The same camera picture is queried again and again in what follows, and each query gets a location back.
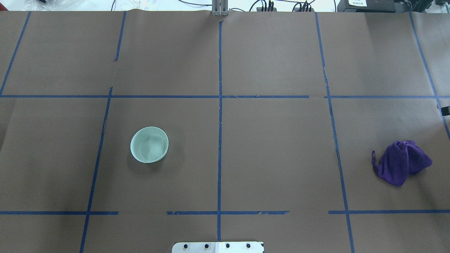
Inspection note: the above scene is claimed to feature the mint green bowl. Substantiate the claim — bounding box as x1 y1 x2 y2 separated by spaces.
130 126 169 163

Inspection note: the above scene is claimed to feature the purple cloth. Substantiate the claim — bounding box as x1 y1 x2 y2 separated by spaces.
371 140 433 187

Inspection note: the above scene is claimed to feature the black desktop box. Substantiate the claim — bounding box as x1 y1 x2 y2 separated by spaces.
336 0 413 13

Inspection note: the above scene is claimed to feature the aluminium frame post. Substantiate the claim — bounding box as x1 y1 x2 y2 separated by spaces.
212 0 230 17

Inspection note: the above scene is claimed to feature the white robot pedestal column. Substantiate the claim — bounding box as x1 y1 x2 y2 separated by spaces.
172 241 265 253

